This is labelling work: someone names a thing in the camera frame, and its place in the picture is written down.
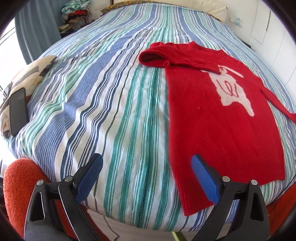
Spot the blue curtain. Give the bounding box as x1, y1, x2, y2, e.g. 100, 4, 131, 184
15, 0, 68, 64

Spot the wall socket with sticker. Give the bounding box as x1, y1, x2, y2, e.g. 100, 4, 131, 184
229, 16, 241, 26

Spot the striped bed cover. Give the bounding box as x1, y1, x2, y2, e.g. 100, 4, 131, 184
7, 3, 295, 232

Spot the white wardrobe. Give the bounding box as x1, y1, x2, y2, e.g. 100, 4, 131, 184
249, 1, 295, 97

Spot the cream padded headboard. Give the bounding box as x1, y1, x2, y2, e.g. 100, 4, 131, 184
113, 0, 228, 23

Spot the beige patterned cushion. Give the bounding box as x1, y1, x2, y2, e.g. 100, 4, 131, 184
1, 55, 57, 138

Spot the pile of colourful clothes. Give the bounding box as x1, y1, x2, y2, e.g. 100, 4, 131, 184
58, 0, 91, 38

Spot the red knit sweater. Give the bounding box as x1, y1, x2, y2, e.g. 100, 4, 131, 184
139, 42, 295, 216

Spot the black smartphone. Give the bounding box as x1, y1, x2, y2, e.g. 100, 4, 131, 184
9, 87, 29, 137

